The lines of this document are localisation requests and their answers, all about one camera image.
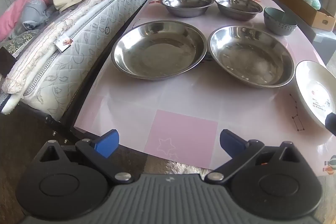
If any long open cardboard box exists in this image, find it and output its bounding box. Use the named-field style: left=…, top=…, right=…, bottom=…
left=278, top=0, right=336, bottom=31

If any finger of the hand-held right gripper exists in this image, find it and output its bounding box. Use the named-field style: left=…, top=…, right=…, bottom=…
left=325, top=112, right=336, bottom=132

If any small stainless steel bowl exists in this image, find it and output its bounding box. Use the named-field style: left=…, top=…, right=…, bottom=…
left=213, top=0, right=263, bottom=21
left=160, top=0, right=214, bottom=18

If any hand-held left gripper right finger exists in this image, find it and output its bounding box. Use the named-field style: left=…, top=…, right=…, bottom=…
left=204, top=129, right=306, bottom=184

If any grey-green ceramic bowl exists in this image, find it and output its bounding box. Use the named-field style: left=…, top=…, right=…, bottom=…
left=263, top=7, right=298, bottom=36

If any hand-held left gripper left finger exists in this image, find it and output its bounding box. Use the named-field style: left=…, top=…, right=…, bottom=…
left=33, top=129, right=135, bottom=184

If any grey floral pillow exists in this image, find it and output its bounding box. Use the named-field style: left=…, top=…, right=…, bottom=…
left=0, top=29, right=40, bottom=59

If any white shaggy rug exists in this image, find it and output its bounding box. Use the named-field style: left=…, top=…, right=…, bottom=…
left=147, top=153, right=210, bottom=177

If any white ceramic plate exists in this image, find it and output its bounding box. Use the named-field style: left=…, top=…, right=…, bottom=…
left=295, top=60, right=336, bottom=130

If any white mattress tag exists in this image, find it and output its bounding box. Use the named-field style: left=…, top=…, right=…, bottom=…
left=53, top=36, right=73, bottom=54

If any white quilted mattress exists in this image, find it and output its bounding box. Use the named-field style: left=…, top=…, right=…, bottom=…
left=0, top=0, right=171, bottom=122

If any dark rectangular object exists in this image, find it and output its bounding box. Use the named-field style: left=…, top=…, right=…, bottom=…
left=0, top=47, right=14, bottom=78

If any large stainless steel plate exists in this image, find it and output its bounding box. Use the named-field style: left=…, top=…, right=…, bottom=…
left=111, top=20, right=208, bottom=81
left=207, top=25, right=296, bottom=88

